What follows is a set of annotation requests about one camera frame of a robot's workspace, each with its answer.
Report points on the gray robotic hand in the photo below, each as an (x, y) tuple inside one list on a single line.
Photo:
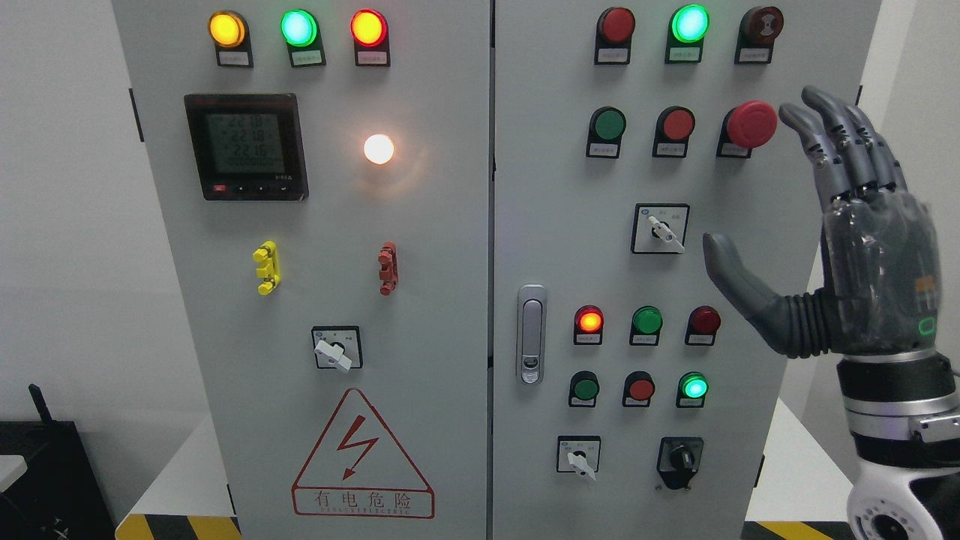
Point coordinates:
[(881, 267)]

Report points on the gray rotary switch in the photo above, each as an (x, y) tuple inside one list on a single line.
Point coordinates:
[(659, 228), (578, 455)]

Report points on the black white robot arm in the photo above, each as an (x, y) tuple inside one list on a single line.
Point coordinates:
[(903, 411)]

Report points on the lit green push button lower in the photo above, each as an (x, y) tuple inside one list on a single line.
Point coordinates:
[(691, 390)]

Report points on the red emergency stop button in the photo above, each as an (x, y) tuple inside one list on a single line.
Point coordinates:
[(746, 127)]

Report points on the green indicator light middle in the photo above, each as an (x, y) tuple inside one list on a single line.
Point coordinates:
[(646, 326)]

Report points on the green indicator light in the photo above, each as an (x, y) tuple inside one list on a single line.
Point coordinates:
[(686, 34), (646, 326), (303, 39)]

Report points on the red push button lower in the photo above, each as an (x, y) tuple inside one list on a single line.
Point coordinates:
[(638, 390)]

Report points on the red push button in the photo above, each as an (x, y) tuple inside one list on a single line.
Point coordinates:
[(674, 126), (638, 390)]

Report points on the red push button upper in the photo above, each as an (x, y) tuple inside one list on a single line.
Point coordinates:
[(674, 126)]

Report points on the dark red buzzer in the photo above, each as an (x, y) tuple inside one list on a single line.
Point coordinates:
[(758, 31)]

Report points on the lit red indicator light middle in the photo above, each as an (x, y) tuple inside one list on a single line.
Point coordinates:
[(588, 325)]

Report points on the green push button upper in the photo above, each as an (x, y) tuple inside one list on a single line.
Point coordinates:
[(604, 136)]

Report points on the green indicator light top right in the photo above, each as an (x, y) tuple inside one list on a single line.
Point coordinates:
[(686, 34)]

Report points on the red indicator light top right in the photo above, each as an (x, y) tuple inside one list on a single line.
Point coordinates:
[(613, 36)]

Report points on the gray electrical cabinet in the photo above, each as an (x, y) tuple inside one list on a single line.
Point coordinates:
[(489, 106)]

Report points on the white glowing indicator light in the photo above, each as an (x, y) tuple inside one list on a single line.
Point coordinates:
[(379, 149)]

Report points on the red electrical hazard sticker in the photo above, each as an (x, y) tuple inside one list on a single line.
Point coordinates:
[(358, 468)]

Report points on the red indicator light top left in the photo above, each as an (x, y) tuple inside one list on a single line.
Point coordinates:
[(370, 33)]

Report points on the green indicator light top left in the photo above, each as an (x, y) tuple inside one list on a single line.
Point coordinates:
[(303, 39)]

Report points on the digital power meter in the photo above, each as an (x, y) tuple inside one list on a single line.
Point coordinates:
[(248, 147)]

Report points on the yellow indicator light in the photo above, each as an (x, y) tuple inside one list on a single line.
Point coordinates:
[(229, 32)]

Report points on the black box with antenna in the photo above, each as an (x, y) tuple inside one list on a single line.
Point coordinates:
[(57, 497)]

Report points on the black selector switch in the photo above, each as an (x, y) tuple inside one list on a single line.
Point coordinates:
[(679, 458)]

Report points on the gray rotary switch bottom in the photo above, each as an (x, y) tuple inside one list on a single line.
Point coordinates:
[(578, 455)]

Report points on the silver door latch handle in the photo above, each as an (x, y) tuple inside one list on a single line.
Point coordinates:
[(531, 303)]

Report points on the red toggle handle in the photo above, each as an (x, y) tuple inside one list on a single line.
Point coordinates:
[(388, 273)]

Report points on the gray rotary switch left door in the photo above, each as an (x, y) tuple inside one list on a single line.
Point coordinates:
[(337, 347)]

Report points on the yellow toggle handle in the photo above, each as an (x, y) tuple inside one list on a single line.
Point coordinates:
[(266, 259)]

